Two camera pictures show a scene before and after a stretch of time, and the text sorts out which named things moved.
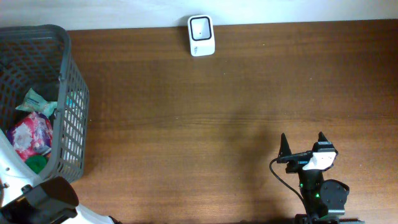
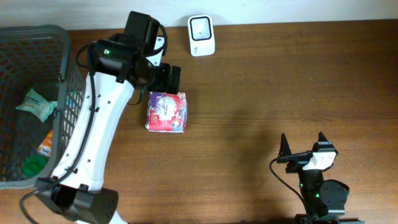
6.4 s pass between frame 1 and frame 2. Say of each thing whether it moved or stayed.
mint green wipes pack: stayed
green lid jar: stayed
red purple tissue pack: moved
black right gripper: stayed
